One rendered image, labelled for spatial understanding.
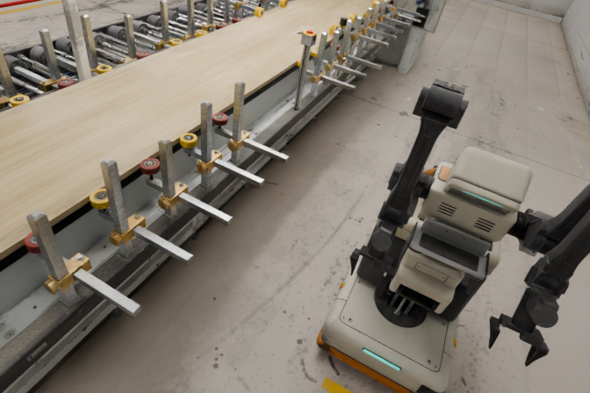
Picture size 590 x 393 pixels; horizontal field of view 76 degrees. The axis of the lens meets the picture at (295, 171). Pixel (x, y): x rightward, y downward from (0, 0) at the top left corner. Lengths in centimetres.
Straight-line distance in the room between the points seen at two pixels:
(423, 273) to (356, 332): 55
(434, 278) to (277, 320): 100
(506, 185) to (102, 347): 193
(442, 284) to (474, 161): 57
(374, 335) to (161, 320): 111
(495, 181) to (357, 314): 108
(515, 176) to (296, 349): 144
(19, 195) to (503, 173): 164
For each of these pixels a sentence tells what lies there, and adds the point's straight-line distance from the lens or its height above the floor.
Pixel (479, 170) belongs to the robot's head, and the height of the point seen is 135.
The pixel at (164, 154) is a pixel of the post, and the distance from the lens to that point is 152.
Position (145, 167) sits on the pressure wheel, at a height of 91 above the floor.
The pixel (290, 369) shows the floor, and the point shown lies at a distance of 216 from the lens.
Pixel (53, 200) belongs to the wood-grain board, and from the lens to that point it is 164.
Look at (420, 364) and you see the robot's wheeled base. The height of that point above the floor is 28.
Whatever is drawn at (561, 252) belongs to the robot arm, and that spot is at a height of 133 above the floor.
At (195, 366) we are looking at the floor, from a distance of 215.
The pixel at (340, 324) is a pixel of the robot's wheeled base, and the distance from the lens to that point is 200.
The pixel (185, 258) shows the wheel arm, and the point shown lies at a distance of 144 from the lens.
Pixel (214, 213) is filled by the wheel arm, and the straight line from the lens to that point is 160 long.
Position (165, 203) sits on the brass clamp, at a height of 82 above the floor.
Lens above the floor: 197
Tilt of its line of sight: 38 degrees down
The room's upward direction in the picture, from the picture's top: 11 degrees clockwise
